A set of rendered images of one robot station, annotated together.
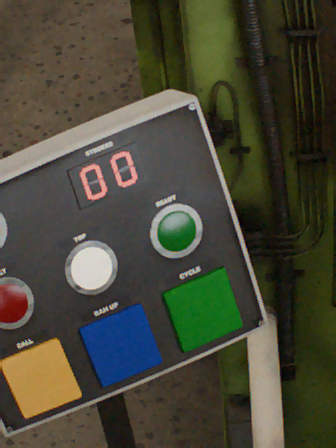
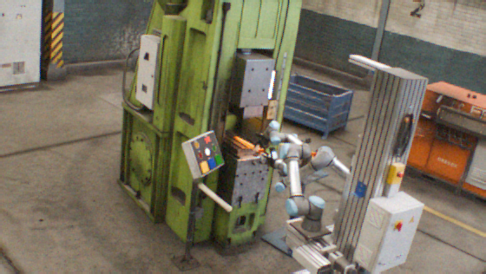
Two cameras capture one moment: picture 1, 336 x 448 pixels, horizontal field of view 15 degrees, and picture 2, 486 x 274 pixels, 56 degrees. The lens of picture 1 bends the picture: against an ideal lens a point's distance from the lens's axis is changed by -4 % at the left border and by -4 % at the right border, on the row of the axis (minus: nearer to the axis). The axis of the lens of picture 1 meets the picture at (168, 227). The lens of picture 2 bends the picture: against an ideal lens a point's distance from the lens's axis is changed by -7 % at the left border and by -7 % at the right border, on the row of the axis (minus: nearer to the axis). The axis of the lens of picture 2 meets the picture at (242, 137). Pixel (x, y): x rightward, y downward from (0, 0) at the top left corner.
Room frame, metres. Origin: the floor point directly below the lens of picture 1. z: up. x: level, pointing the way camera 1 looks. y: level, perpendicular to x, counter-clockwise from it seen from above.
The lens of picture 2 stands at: (-1.77, 2.32, 2.57)
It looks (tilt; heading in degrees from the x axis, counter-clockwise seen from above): 21 degrees down; 316
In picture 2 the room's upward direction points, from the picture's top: 9 degrees clockwise
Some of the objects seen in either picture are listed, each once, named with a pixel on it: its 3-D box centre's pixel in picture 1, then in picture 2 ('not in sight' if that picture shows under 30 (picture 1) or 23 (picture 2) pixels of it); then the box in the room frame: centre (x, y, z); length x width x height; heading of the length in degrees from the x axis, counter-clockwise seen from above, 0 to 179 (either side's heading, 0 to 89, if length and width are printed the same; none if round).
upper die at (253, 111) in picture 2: not in sight; (239, 103); (1.25, -0.47, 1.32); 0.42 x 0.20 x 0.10; 176
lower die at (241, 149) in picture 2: not in sight; (233, 142); (1.25, -0.47, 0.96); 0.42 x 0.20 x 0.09; 176
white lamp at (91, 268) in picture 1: (91, 268); not in sight; (0.92, 0.09, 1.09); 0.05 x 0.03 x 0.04; 86
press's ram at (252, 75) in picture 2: not in sight; (246, 76); (1.25, -0.51, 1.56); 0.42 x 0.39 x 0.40; 176
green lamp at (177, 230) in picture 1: (176, 231); not in sight; (0.96, -0.01, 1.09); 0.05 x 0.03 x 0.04; 86
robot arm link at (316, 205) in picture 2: not in sight; (314, 206); (0.03, -0.20, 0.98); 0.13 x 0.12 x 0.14; 63
